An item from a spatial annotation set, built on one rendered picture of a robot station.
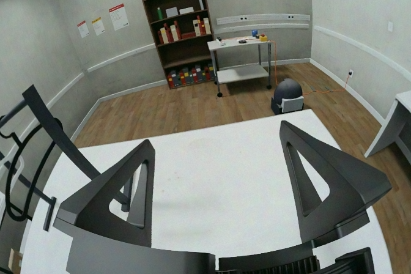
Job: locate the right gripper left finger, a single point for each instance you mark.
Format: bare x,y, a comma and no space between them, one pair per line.
89,206

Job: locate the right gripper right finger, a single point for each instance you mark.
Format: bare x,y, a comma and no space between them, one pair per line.
354,185

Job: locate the black hanger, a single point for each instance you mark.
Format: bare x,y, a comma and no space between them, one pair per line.
12,167

